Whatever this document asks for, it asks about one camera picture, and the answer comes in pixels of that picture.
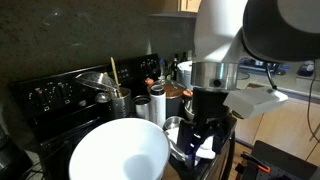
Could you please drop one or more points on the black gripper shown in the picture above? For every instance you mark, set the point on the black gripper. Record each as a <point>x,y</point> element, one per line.
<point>208,103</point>

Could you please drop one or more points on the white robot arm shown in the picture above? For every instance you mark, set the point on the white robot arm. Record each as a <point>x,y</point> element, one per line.
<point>216,30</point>

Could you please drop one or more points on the large white mixing bowl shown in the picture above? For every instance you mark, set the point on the large white mixing bowl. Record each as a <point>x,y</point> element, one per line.
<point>116,150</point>

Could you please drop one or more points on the gray cloth towel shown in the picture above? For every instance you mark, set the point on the gray cloth towel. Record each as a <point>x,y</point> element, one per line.
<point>206,150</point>

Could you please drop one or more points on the small steel cup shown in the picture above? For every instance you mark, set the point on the small steel cup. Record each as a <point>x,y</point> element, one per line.
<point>172,122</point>

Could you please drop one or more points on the steel cylinder container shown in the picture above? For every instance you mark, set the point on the steel cylinder container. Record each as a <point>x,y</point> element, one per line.
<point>157,106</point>

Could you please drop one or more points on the steel tumbler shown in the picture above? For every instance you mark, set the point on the steel tumbler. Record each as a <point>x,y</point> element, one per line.
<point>142,107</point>

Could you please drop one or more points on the white rice cooker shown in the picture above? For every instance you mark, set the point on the white rice cooker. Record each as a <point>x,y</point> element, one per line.
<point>184,73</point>

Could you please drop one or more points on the dark glass bottle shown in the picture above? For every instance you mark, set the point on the dark glass bottle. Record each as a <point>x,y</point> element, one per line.
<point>174,66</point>

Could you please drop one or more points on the wood base cabinet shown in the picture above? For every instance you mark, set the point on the wood base cabinet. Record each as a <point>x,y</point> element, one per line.
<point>283,126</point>

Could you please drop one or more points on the clear bottle with blue cap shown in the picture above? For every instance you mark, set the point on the clear bottle with blue cap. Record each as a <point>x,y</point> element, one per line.
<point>162,68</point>

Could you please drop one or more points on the black perforated platform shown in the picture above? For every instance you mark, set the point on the black perforated platform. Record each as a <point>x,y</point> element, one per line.
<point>286,163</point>

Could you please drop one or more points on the steel utensil holder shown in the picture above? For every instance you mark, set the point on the steel utensil holder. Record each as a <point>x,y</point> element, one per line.
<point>120,104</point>

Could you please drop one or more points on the steel ladle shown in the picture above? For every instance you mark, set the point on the steel ladle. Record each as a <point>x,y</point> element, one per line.
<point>101,97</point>

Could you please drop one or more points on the dark range hood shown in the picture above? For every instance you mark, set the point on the dark range hood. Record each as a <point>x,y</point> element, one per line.
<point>173,15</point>

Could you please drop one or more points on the black stove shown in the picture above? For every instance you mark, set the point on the black stove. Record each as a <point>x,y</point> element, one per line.
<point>56,110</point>

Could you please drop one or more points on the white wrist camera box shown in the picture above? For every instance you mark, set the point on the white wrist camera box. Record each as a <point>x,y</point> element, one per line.
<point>255,101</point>

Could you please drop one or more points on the wood wall cabinet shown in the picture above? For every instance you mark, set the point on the wood wall cabinet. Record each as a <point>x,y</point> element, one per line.
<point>190,5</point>

